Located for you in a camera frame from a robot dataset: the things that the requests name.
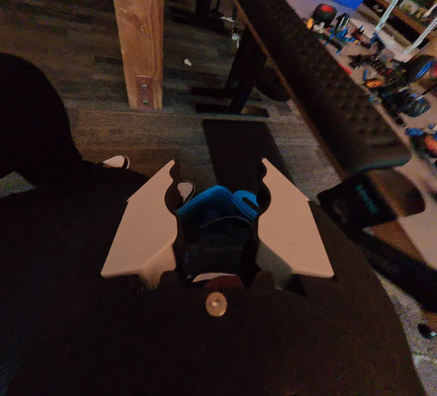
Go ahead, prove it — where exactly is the wooden post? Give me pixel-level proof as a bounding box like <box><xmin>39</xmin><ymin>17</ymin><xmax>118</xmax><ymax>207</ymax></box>
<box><xmin>107</xmin><ymin>0</ymin><xmax>166</xmax><ymax>111</ymax></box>

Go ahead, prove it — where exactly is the blue padded object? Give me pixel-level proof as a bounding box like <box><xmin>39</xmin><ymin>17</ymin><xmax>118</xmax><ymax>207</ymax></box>
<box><xmin>176</xmin><ymin>185</ymin><xmax>261</xmax><ymax>282</ymax></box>

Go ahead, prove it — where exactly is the black studded mat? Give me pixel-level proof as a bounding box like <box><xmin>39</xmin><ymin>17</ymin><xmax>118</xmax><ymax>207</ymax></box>
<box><xmin>221</xmin><ymin>0</ymin><xmax>414</xmax><ymax>175</ymax></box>

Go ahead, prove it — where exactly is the dark floor mat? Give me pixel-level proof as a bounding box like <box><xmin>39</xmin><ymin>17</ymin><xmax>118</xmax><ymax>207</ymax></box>
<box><xmin>202</xmin><ymin>119</ymin><xmax>295</xmax><ymax>200</ymax></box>

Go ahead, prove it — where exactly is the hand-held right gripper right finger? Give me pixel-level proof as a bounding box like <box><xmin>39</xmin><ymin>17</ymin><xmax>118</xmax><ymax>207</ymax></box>
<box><xmin>255</xmin><ymin>157</ymin><xmax>336</xmax><ymax>282</ymax></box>

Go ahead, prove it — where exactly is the black labelled device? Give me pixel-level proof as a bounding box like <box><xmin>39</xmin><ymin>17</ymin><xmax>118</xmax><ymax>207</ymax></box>
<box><xmin>317</xmin><ymin>169</ymin><xmax>425</xmax><ymax>230</ymax></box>

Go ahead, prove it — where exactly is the black white shoe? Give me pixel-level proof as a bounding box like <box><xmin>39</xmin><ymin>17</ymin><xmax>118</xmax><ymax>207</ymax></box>
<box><xmin>176</xmin><ymin>180</ymin><xmax>197</xmax><ymax>207</ymax></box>
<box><xmin>95</xmin><ymin>155</ymin><xmax>132</xmax><ymax>170</ymax></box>

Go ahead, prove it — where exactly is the black toy truck chassis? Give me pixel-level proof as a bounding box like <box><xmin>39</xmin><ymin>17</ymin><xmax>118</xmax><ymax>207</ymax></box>
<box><xmin>348</xmin><ymin>48</ymin><xmax>437</xmax><ymax>120</ymax></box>

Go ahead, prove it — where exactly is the person's leg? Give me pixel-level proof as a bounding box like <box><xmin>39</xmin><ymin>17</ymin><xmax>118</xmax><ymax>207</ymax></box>
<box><xmin>0</xmin><ymin>52</ymin><xmax>148</xmax><ymax>200</ymax></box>

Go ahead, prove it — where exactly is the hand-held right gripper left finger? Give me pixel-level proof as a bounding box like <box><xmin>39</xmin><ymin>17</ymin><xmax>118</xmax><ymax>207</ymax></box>
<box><xmin>101</xmin><ymin>158</ymin><xmax>181</xmax><ymax>284</ymax></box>

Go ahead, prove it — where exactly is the black desk leg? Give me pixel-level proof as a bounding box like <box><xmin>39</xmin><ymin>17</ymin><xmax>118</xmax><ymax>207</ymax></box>
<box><xmin>191</xmin><ymin>26</ymin><xmax>271</xmax><ymax>120</ymax></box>

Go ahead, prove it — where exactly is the black toy wheel red rim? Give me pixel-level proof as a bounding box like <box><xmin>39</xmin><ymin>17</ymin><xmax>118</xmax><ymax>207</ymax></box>
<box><xmin>310</xmin><ymin>3</ymin><xmax>339</xmax><ymax>28</ymax></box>

